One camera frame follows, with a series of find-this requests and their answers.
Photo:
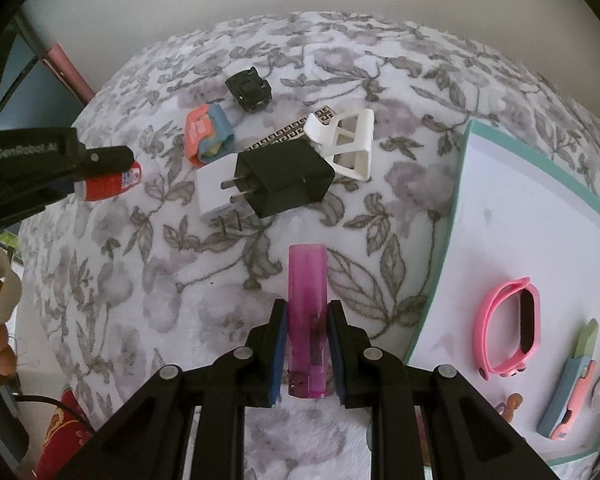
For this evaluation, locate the purple lighter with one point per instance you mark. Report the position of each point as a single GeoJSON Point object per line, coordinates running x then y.
{"type": "Point", "coordinates": [305, 300]}

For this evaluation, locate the black charger plug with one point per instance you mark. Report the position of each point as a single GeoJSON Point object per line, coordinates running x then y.
{"type": "Point", "coordinates": [285, 175]}

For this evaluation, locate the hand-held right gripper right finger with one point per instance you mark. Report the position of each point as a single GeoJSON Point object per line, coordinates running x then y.
{"type": "Point", "coordinates": [336, 350]}

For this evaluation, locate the grey floral blanket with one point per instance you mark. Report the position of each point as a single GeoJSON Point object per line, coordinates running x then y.
{"type": "Point", "coordinates": [155, 270]}

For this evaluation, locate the white charger plug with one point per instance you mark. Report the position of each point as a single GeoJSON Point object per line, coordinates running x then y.
{"type": "Point", "coordinates": [212, 190]}

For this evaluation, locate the green box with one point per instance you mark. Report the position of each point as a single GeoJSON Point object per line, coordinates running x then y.
{"type": "Point", "coordinates": [10, 245]}

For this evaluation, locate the red patterned cloth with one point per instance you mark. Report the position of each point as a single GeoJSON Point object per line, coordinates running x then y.
{"type": "Point", "coordinates": [55, 440]}

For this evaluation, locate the teal-rimmed white box tray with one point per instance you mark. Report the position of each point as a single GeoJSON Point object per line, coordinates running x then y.
{"type": "Point", "coordinates": [505, 220]}

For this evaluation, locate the red white spray bottle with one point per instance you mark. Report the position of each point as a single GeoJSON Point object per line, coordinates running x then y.
{"type": "Point", "coordinates": [110, 185]}

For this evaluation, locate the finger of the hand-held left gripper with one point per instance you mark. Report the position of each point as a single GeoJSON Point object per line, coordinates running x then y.
{"type": "Point", "coordinates": [35, 205]}
{"type": "Point", "coordinates": [110, 159]}

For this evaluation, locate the pink rod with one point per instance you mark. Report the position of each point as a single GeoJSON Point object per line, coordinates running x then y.
{"type": "Point", "coordinates": [67, 70]}

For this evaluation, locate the small pink blue utility knife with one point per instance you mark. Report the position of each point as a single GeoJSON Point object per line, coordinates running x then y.
{"type": "Point", "coordinates": [202, 130]}

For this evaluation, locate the black gold patterned nail file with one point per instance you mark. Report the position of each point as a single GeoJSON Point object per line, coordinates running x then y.
{"type": "Point", "coordinates": [280, 135]}

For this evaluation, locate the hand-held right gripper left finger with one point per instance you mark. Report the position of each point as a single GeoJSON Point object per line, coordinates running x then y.
{"type": "Point", "coordinates": [279, 350]}

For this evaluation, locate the white plastic frame holder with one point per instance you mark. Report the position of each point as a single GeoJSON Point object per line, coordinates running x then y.
{"type": "Point", "coordinates": [317, 127]}

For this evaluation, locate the large utility knife green blade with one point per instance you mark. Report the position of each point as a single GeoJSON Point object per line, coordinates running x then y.
{"type": "Point", "coordinates": [560, 410]}

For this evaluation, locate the dark teal cabinet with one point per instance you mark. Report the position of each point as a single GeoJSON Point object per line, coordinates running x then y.
{"type": "Point", "coordinates": [35, 95]}

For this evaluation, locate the pink wristband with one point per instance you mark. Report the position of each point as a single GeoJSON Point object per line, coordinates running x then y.
{"type": "Point", "coordinates": [529, 320]}

